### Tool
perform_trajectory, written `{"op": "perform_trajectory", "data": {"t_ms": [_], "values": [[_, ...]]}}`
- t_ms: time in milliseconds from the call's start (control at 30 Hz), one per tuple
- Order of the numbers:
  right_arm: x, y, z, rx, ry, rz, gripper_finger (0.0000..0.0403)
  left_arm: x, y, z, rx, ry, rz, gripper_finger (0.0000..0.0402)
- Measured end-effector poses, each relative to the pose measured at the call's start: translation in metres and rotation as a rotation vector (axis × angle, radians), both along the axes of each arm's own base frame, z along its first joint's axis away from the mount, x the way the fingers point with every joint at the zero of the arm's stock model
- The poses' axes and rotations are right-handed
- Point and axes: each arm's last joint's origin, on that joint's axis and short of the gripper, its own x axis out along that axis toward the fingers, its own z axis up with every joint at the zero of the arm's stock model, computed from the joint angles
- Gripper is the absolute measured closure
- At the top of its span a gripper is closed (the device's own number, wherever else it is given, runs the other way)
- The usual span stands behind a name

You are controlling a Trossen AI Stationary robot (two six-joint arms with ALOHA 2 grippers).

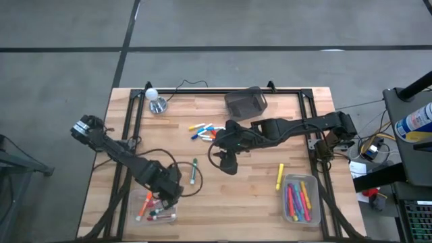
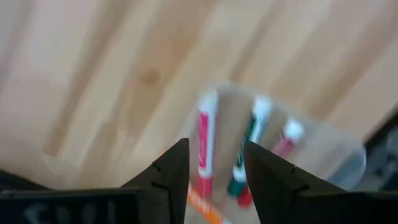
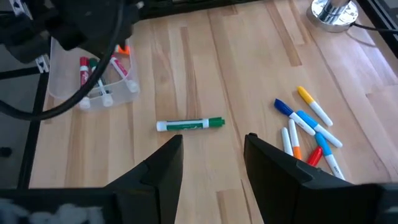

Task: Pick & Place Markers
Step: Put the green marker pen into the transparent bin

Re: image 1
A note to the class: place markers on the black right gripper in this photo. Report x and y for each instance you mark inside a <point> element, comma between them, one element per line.
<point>233,138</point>

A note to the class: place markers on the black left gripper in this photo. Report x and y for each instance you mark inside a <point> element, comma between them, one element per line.
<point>165,182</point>

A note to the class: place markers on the teal capped dry-erase marker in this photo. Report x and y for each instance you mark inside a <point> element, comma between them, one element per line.
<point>157,212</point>

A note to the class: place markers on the white object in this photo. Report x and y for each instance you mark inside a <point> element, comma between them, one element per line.
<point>160,217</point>

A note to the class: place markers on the orange dry-erase marker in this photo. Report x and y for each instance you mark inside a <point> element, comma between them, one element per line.
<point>144,206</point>

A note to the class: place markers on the thin marker orange cap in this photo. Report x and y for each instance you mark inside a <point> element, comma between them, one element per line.
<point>206,137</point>

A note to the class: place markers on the green dry-erase marker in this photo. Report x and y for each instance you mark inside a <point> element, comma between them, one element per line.
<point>193,170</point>

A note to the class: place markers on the thin marker blue cap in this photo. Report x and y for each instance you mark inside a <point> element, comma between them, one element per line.
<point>202,132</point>

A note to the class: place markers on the thin marker yellow cap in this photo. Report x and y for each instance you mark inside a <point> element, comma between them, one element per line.
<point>196,127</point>

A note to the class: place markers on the yellow highlighter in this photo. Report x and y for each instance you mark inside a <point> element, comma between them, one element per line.
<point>294,218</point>
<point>279,177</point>

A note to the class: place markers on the lavender highlighter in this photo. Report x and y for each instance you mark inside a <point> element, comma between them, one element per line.
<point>287,199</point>

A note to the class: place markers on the red-orange highlighter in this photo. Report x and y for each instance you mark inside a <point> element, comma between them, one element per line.
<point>290,202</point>

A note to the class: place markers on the teal highlighter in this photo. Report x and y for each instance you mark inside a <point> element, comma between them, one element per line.
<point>298,190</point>

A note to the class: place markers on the purple highlighter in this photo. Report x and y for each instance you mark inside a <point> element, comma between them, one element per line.
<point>296,199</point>

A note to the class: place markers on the orange-yellow highlighter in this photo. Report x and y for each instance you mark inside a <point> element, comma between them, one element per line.
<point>305,195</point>

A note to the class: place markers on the pink highlighter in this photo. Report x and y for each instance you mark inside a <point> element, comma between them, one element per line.
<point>305,212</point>

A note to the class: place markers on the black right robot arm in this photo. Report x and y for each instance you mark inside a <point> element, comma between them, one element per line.
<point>287,130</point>

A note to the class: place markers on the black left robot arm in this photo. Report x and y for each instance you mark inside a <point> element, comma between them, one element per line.
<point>118,155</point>

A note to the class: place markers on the clear plastic bin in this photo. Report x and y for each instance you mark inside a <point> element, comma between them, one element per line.
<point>135,202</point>

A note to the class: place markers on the dark smoky plastic bin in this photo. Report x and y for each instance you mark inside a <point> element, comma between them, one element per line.
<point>245,104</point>

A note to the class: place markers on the white bulb table lamp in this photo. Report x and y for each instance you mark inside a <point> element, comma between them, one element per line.
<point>157,104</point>

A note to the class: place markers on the white plastic bin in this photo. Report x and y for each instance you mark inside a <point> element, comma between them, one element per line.
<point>314,189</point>

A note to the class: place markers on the white paper sheet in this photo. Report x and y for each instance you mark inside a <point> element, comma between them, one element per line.
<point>357,168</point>

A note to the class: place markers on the blue white power box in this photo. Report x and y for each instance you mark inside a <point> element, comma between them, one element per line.
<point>373,150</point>

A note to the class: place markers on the small red object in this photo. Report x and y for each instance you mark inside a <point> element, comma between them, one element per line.
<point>370,192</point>

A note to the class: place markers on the grey metal stand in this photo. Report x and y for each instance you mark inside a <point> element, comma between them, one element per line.
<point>20,162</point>

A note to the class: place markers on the black stand crossbar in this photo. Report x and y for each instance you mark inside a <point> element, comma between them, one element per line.
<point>378,177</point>

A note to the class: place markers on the small black object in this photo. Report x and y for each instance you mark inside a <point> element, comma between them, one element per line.
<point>378,202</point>

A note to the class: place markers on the grey stand shelf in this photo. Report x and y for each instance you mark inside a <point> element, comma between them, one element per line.
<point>405,158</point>

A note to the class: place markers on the white blue wipes canister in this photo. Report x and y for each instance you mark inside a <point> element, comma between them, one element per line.
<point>415,123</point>

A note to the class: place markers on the black stand pole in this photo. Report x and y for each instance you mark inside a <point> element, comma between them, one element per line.
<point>415,86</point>

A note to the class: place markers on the black backlit keyboard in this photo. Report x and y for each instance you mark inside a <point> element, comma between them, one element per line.
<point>420,222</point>

